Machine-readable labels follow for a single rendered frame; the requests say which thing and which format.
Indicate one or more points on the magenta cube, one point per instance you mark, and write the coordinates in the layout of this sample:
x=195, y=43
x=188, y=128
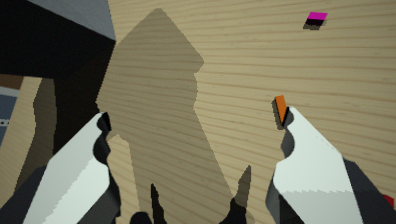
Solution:
x=316, y=18

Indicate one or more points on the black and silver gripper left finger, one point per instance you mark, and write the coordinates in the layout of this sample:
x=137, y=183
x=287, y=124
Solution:
x=74, y=187

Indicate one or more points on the orange rod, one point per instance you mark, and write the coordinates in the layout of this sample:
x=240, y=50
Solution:
x=281, y=107

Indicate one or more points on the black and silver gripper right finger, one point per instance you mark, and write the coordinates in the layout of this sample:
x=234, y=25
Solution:
x=317, y=185

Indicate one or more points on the red rod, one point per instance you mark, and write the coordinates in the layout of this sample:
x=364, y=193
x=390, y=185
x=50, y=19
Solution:
x=389, y=199

